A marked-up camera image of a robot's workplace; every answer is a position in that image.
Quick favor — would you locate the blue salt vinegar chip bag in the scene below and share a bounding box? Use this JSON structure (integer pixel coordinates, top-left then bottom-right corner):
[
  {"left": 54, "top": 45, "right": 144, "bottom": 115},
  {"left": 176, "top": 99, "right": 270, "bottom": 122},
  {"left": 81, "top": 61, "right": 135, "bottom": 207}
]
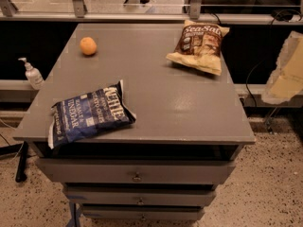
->
[{"left": 48, "top": 80, "right": 136, "bottom": 148}]

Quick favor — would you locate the top grey drawer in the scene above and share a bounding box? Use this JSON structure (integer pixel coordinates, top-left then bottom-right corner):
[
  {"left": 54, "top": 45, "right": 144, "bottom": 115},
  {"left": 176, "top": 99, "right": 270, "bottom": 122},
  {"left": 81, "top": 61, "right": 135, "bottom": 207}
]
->
[{"left": 36, "top": 158, "right": 235, "bottom": 184}]

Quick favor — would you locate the grey drawer cabinet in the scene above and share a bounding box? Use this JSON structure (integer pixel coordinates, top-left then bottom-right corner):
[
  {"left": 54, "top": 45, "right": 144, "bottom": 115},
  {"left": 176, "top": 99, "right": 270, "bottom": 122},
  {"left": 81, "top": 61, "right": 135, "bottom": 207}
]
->
[{"left": 12, "top": 23, "right": 257, "bottom": 227}]

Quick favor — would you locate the orange fruit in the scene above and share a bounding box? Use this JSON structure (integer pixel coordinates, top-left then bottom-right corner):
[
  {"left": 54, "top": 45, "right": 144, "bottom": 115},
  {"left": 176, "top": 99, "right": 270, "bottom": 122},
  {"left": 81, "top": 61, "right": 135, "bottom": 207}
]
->
[{"left": 80, "top": 37, "right": 97, "bottom": 56}]

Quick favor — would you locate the brown sea salt chip bag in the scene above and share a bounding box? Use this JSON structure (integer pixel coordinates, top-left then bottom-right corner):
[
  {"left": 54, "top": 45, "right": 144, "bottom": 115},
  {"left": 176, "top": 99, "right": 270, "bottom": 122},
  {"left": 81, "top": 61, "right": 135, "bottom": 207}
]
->
[{"left": 167, "top": 20, "right": 229, "bottom": 76}]

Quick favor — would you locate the middle grey drawer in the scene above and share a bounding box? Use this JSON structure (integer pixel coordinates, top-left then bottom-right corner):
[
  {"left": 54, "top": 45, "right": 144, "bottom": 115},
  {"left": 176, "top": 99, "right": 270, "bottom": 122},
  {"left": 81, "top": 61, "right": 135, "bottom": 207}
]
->
[{"left": 63, "top": 187, "right": 216, "bottom": 206}]

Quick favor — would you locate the white pump sanitizer bottle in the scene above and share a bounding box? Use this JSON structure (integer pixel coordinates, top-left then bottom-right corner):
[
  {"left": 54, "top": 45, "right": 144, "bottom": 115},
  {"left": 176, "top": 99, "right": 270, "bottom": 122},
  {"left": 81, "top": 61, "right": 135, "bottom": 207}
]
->
[{"left": 19, "top": 58, "right": 45, "bottom": 90}]

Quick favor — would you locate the bottom grey drawer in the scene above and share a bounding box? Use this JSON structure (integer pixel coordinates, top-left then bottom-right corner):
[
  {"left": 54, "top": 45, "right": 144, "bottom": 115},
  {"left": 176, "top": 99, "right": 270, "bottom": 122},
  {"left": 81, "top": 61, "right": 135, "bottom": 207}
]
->
[{"left": 80, "top": 205, "right": 205, "bottom": 220}]

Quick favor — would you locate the grey drawer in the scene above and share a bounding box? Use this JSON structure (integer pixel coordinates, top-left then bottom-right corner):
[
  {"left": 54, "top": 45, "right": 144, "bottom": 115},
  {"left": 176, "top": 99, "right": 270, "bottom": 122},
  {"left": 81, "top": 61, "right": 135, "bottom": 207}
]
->
[
  {"left": 36, "top": 158, "right": 235, "bottom": 184},
  {"left": 63, "top": 187, "right": 216, "bottom": 206},
  {"left": 80, "top": 205, "right": 205, "bottom": 220}
]

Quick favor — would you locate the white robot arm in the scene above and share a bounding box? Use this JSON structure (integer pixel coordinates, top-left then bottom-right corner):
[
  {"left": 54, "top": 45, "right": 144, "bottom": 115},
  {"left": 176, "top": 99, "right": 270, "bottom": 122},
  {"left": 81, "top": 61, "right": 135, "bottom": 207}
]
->
[{"left": 261, "top": 31, "right": 303, "bottom": 105}]

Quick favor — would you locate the black stand leg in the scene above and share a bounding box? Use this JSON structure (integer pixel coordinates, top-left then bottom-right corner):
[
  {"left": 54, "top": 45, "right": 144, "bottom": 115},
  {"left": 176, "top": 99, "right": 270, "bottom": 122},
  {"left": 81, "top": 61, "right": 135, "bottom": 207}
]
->
[{"left": 15, "top": 142, "right": 28, "bottom": 183}]

